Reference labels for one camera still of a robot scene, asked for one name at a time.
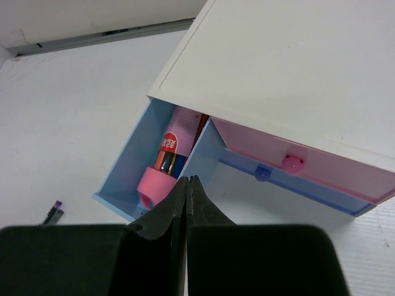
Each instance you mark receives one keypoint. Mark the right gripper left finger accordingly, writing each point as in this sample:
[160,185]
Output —
[145,257]

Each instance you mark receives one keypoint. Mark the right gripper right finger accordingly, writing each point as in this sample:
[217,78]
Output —
[224,258]

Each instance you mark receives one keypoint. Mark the light blue drawer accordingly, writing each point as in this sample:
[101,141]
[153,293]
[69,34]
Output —
[119,191]

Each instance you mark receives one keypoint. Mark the pink drawer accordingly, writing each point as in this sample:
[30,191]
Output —
[356,179]

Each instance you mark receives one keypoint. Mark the white drawer organizer cabinet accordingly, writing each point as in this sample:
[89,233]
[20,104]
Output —
[318,73]

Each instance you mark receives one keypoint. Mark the purple pen pair left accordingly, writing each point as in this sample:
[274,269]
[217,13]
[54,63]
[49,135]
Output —
[54,214]

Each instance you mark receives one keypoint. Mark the purple blue lower drawer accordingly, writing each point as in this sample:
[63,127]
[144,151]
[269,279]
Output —
[321,194]

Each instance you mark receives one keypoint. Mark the metal rail back edge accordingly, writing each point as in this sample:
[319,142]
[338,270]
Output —
[101,38]

